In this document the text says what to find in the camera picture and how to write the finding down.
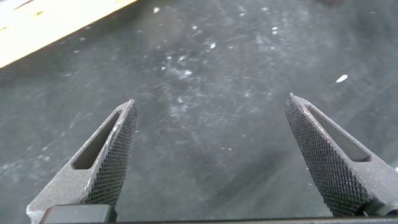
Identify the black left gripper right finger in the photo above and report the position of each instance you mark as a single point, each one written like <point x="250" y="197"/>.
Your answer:
<point x="329" y="168"/>

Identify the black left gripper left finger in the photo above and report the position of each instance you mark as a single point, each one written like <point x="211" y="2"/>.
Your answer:
<point x="102" y="161"/>

